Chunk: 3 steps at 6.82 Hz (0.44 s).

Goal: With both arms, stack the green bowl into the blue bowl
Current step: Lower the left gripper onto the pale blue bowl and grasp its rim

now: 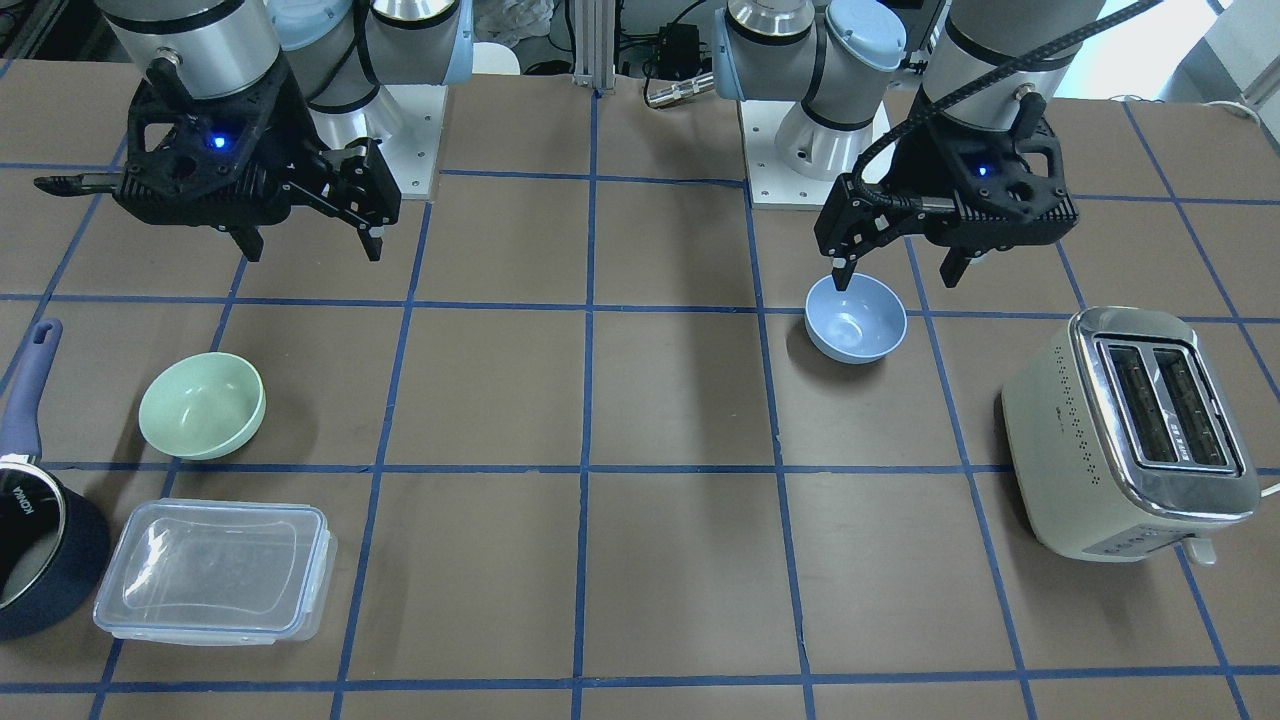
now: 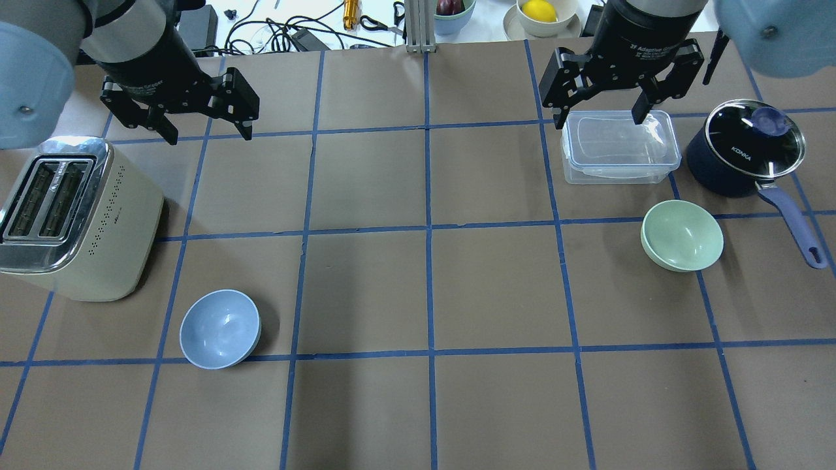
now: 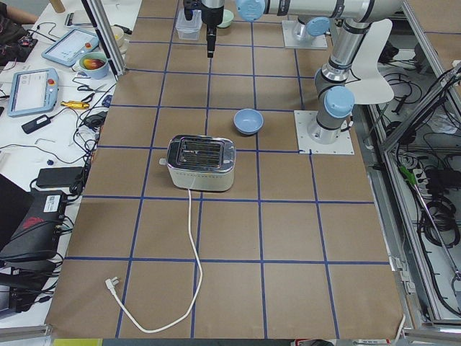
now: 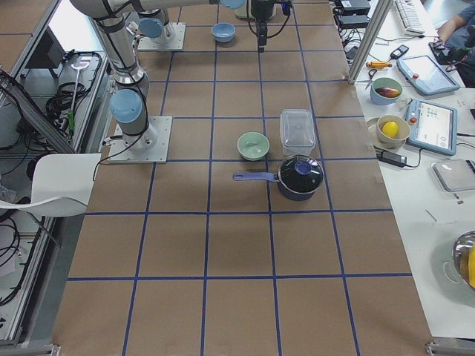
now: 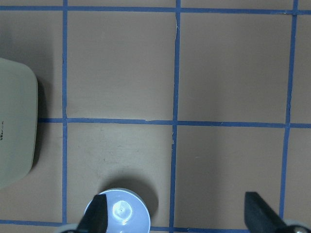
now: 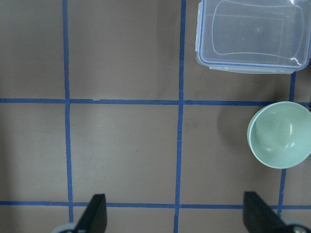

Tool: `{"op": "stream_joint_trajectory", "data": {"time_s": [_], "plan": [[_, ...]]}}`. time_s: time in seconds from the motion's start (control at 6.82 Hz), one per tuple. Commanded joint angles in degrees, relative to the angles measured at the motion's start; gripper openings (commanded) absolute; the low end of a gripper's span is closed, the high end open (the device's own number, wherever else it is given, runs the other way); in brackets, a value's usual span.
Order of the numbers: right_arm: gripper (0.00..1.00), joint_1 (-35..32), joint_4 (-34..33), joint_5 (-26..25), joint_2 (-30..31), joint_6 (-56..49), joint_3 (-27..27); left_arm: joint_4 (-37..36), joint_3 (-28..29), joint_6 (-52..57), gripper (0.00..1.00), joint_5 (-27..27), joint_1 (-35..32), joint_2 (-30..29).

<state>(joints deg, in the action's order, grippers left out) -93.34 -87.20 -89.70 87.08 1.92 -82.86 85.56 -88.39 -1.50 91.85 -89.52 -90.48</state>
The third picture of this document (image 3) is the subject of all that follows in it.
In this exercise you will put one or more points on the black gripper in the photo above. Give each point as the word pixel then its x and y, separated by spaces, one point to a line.
pixel 212 15

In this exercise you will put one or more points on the green bowl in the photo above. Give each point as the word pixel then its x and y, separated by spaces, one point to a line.
pixel 228 17

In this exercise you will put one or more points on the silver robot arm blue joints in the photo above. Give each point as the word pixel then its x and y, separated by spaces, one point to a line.
pixel 335 100

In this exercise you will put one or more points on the cream bowl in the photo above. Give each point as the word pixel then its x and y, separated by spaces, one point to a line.
pixel 119 35

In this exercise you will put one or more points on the blue bowl with fruit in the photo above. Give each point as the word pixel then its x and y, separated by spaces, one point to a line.
pixel 94 65

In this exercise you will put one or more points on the clear plastic container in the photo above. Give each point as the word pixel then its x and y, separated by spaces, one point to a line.
pixel 188 29

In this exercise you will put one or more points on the silver toaster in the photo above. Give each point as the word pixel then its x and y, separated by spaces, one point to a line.
pixel 203 163

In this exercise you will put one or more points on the black scissors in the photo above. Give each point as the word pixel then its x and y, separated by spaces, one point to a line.
pixel 87 88

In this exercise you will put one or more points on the far blue teach pendant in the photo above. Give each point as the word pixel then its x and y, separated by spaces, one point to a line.
pixel 71 47

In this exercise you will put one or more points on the blue teach pendant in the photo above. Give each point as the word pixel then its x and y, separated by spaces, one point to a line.
pixel 71 47
pixel 33 92

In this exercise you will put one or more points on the near blue teach pendant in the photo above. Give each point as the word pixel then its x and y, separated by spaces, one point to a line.
pixel 33 92

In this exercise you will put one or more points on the black power adapter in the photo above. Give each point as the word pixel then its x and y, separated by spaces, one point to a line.
pixel 36 124

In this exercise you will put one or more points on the black flat device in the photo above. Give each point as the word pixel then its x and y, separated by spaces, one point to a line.
pixel 58 177

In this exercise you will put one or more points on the aluminium frame post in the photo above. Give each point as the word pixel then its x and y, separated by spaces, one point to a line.
pixel 98 18

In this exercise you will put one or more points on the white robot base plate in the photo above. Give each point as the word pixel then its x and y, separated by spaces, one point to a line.
pixel 324 144

